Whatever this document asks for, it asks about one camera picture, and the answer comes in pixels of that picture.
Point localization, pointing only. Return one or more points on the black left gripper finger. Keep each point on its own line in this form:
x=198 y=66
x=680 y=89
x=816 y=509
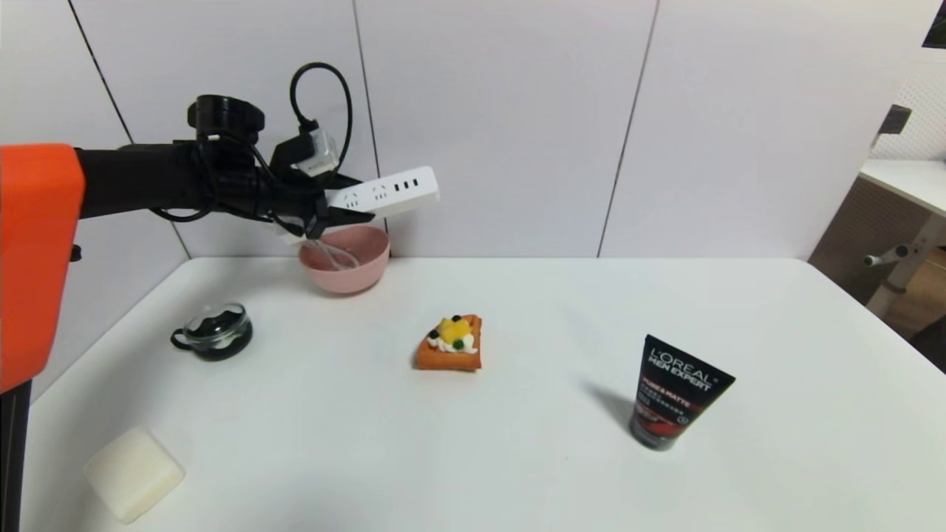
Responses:
x=341 y=182
x=344 y=216

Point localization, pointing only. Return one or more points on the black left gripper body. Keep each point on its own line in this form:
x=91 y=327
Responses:
x=316 y=212

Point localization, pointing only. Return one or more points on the white power strip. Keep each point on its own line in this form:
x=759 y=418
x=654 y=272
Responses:
x=392 y=191

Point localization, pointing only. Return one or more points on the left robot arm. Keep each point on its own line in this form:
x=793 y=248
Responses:
x=37 y=244

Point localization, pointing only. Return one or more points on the pink bowl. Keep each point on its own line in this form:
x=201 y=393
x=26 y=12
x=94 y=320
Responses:
x=362 y=270

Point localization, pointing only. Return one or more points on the toy fruit toast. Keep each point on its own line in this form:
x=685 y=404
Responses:
x=451 y=347

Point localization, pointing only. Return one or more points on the cream soap bar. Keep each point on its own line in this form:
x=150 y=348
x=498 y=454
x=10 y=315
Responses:
x=133 y=473

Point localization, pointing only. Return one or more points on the black L'Oreal face wash tube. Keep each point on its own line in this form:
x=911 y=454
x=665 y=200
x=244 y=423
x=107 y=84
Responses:
x=674 y=393

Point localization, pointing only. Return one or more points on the brown desk panel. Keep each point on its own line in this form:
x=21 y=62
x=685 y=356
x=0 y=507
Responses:
x=857 y=229

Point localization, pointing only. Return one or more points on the white desk leg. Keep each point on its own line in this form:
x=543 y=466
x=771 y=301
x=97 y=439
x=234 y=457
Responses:
x=905 y=266

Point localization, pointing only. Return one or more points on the white desk top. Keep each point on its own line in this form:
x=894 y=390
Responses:
x=913 y=181

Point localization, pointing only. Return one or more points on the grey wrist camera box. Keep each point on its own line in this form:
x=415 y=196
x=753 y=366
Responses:
x=319 y=154

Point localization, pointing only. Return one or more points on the dark wall-mounted box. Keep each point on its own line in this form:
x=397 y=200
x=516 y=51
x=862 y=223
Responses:
x=893 y=120

